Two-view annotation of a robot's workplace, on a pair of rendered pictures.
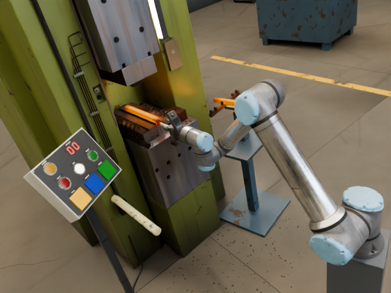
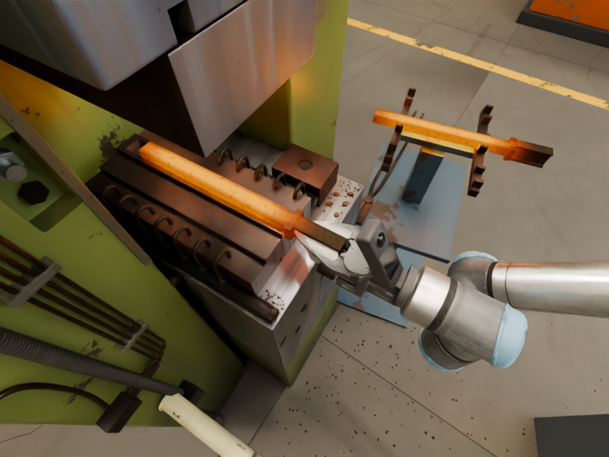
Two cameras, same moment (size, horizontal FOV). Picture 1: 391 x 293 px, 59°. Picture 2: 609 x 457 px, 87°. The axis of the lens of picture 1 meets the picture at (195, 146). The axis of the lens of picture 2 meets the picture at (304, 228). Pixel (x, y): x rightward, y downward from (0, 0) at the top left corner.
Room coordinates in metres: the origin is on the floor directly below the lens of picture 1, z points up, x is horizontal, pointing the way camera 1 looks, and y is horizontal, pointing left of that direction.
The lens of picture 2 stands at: (1.47, 0.27, 1.48)
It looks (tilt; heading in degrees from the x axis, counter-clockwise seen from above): 58 degrees down; 336
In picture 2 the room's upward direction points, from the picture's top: straight up
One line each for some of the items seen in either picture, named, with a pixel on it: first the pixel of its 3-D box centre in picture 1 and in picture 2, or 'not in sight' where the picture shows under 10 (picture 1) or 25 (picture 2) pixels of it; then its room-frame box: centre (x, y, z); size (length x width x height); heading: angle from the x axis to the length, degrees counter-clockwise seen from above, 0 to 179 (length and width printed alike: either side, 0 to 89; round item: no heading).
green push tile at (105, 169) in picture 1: (106, 170); not in sight; (1.38, 0.44, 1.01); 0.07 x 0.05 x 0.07; 150
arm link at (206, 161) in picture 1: (206, 157); (451, 336); (1.49, -0.04, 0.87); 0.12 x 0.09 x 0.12; 125
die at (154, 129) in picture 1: (138, 120); (198, 199); (1.92, 0.31, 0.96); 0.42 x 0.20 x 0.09; 35
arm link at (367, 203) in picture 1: (360, 211); not in sight; (0.97, -0.59, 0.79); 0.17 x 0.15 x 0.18; 125
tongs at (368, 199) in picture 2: not in sight; (391, 160); (2.07, -0.34, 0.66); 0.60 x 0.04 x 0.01; 126
